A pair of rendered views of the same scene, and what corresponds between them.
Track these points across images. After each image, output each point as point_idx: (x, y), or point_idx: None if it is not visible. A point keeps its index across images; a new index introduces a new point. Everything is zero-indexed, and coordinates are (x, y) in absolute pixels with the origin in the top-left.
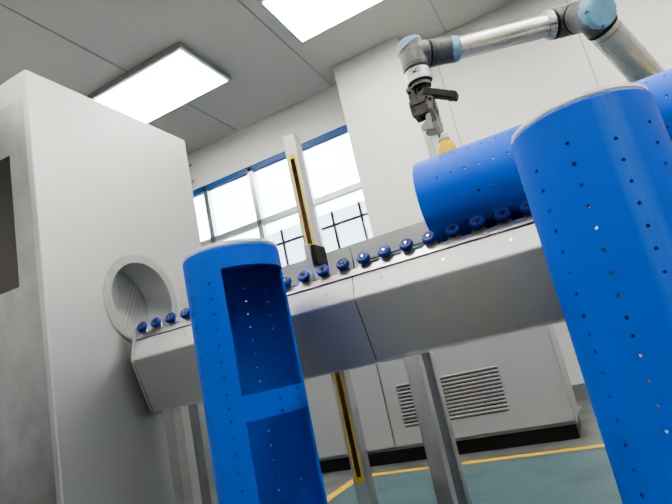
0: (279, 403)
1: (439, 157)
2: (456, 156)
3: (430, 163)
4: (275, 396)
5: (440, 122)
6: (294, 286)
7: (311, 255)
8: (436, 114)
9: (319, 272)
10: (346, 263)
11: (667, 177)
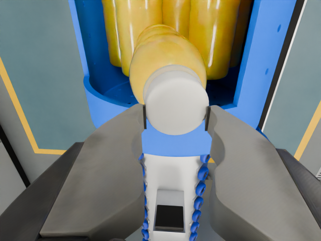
0: (263, 135)
1: (262, 76)
2: (288, 19)
3: (262, 96)
4: (266, 138)
5: (135, 159)
6: (147, 226)
7: (184, 219)
8: (259, 196)
9: (205, 189)
10: (207, 168)
11: None
